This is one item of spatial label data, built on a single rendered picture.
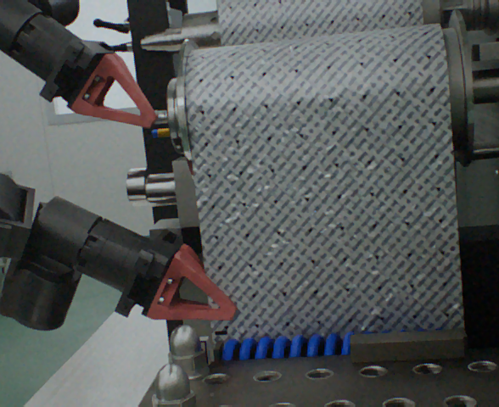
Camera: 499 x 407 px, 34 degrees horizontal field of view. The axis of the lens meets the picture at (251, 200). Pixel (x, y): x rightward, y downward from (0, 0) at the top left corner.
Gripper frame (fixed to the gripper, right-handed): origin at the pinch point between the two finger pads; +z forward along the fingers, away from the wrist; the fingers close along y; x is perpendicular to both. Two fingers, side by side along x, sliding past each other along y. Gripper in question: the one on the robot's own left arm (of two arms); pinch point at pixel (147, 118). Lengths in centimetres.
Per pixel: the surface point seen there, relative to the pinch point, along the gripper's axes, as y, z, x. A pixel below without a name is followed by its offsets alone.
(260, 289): 7.1, 19.1, -5.8
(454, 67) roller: 6.0, 21.6, 20.8
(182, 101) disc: 8.0, 3.3, 4.8
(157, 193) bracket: -0.8, 5.0, -6.2
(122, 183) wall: -547, -91, -171
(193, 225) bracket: -0.1, 10.0, -6.5
